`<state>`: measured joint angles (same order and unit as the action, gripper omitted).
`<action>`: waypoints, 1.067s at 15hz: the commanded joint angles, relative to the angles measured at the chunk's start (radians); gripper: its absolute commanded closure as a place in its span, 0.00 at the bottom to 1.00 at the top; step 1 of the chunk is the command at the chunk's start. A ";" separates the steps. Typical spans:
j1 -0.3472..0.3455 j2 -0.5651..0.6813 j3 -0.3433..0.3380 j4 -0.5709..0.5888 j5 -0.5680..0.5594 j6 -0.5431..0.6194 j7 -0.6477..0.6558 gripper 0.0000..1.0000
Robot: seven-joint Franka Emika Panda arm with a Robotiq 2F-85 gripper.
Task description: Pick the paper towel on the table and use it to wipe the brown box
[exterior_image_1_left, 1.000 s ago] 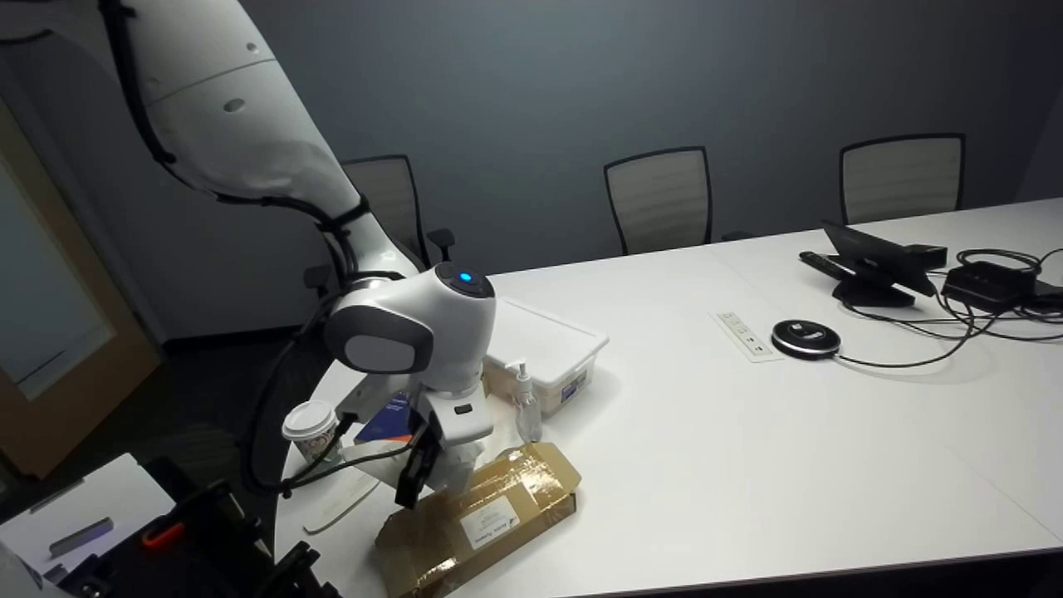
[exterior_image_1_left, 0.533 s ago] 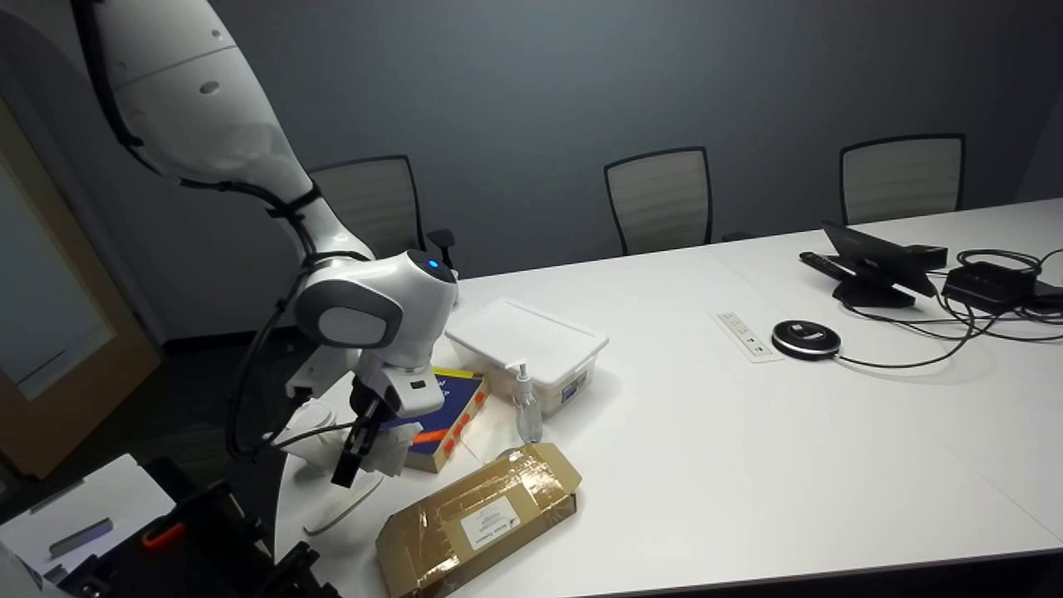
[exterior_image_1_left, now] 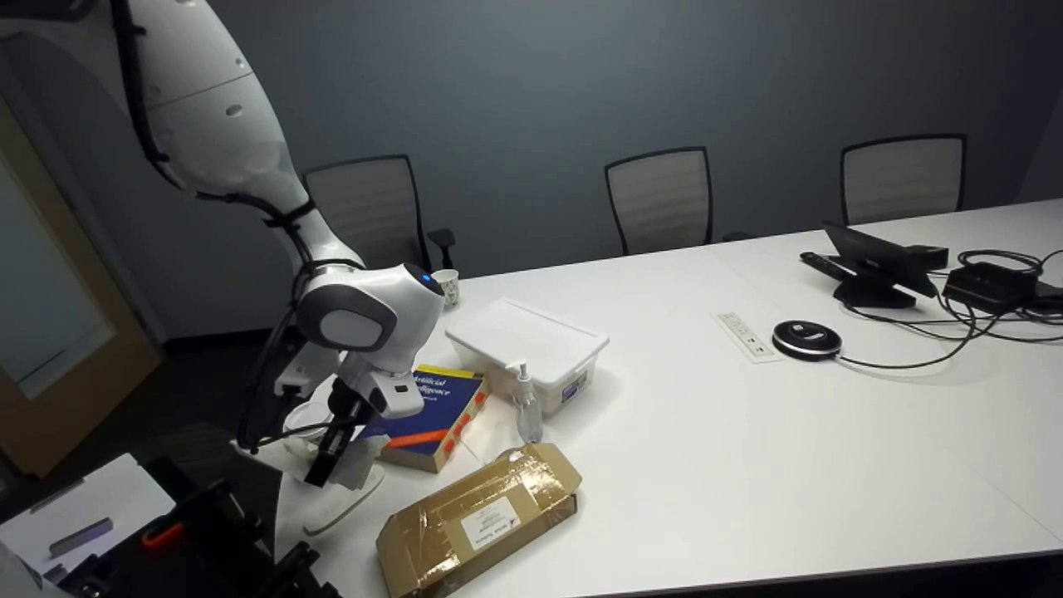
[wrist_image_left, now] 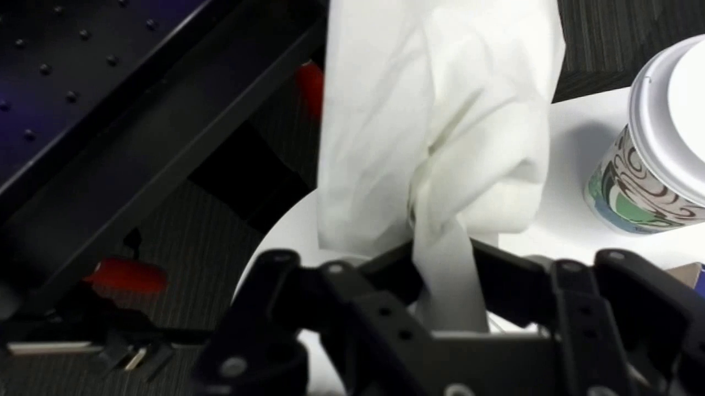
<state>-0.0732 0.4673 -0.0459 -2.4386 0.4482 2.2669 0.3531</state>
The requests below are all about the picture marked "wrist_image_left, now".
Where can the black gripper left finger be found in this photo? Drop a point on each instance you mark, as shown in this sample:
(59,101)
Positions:
(294,344)

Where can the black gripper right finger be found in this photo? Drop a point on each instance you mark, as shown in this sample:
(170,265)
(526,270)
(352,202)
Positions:
(631,336)

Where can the white paper towel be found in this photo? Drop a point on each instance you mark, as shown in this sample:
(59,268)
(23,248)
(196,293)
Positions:
(382,111)

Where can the paper coffee cup white lid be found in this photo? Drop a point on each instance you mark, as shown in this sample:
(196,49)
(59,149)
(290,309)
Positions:
(646,183)

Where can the black equipment cart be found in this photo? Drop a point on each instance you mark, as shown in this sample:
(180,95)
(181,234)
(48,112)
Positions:
(111,111)

